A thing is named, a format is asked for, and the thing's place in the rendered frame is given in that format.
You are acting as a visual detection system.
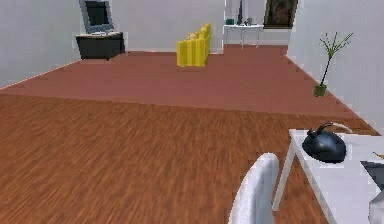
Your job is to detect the white chair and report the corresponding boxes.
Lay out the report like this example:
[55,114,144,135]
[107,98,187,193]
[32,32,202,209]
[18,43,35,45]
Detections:
[228,152,280,224]

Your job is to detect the grey television set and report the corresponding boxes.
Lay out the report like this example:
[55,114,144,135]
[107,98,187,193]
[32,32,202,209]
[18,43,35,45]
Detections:
[78,0,115,34]

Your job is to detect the white dining table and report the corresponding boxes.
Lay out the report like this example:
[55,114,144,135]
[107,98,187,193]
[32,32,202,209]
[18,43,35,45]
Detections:
[271,128,384,224]

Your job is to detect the yellow striped sofa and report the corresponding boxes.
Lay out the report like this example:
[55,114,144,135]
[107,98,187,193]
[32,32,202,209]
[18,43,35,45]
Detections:
[176,22,212,68]

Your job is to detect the white side table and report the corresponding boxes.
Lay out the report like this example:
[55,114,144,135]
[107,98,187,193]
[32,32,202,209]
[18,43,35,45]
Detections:
[223,23,265,50]

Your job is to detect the black tall statue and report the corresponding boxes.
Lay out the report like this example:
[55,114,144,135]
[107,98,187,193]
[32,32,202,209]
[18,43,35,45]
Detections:
[237,0,244,26]

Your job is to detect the black tv cabinet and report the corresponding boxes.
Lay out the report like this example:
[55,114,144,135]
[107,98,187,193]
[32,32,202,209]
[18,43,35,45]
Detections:
[75,31,126,61]

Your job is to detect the black kettle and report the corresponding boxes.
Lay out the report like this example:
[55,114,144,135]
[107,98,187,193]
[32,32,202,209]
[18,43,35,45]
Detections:
[301,122,347,164]

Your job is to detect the green potted house plant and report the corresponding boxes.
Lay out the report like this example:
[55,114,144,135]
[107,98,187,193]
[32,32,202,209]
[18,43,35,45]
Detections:
[313,31,354,98]

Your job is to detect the grey laptop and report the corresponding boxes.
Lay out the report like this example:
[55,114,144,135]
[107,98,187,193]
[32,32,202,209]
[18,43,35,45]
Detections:
[359,160,384,192]

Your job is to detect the dark framed wall picture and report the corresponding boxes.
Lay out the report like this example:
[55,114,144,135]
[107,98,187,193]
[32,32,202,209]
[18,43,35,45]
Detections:
[263,0,299,29]

